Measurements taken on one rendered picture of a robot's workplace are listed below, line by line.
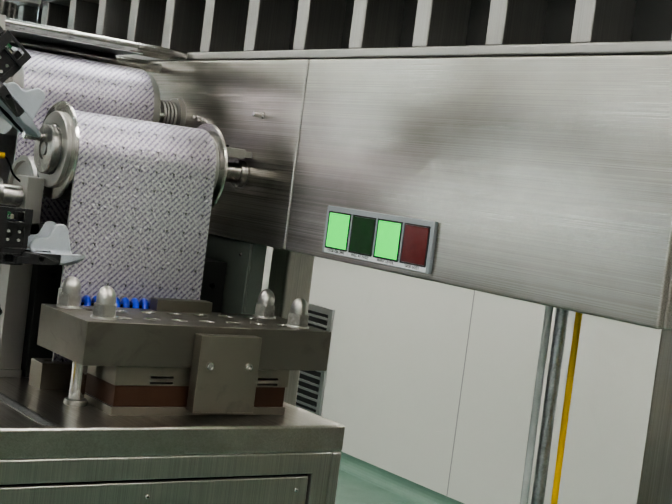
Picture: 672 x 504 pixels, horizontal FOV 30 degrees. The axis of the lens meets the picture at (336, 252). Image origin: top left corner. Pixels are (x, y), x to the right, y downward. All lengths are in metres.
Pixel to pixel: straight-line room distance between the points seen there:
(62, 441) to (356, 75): 0.67
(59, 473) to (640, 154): 0.82
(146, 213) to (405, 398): 3.55
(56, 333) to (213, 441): 0.27
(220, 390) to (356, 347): 3.90
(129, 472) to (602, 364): 3.07
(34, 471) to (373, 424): 4.00
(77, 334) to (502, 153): 0.61
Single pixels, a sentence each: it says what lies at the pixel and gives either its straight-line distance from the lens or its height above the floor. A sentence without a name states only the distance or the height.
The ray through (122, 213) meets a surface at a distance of 1.92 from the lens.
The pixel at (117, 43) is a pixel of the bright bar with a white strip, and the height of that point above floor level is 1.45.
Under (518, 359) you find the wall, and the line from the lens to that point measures 4.88.
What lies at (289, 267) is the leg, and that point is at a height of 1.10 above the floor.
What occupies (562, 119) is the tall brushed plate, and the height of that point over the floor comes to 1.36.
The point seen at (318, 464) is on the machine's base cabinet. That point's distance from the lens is 1.87.
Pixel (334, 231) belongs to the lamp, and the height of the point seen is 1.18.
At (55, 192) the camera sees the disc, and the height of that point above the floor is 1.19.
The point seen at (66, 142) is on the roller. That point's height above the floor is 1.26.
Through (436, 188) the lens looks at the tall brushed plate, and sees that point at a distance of 1.68.
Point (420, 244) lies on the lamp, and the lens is 1.68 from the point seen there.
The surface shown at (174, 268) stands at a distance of 1.97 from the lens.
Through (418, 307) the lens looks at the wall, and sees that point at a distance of 5.34.
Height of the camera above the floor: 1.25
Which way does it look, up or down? 3 degrees down
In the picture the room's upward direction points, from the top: 7 degrees clockwise
